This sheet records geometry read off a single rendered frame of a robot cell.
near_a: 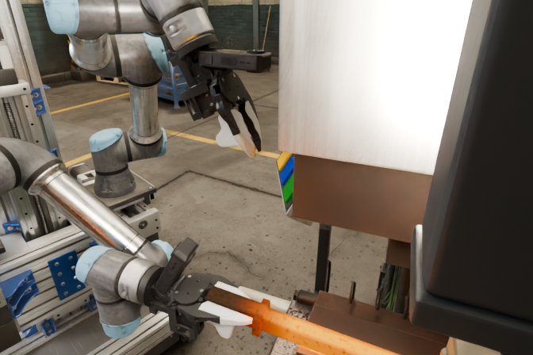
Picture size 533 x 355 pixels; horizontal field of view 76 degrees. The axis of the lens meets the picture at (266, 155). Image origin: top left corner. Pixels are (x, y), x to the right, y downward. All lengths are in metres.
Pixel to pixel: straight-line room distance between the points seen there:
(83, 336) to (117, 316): 0.99
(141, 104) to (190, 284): 0.69
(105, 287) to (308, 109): 0.56
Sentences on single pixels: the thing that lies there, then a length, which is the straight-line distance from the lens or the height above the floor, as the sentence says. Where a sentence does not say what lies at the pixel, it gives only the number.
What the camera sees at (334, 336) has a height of 1.02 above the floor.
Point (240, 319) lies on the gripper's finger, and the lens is 0.60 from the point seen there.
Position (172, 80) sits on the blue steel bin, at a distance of 5.44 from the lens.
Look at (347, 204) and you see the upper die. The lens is 0.34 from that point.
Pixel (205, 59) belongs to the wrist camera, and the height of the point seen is 1.40.
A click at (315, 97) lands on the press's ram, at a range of 0.26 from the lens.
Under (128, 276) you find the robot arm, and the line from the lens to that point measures 0.69.
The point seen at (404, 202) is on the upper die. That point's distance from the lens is 0.33.
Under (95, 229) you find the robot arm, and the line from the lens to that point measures 0.87.
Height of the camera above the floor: 1.48
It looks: 24 degrees down
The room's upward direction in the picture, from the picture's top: straight up
